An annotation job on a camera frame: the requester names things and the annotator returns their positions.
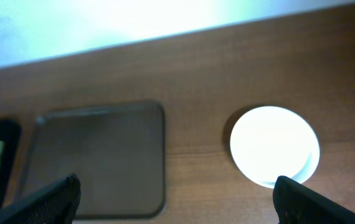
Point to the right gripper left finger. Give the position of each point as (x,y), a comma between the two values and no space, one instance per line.
(55,203)

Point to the black tray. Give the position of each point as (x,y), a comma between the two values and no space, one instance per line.
(0,155)

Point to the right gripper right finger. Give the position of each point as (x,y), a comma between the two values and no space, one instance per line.
(296,204)

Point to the white plate top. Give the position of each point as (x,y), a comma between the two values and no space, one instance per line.
(270,141)

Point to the brown serving tray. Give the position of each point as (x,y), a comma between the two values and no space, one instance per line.
(117,151)

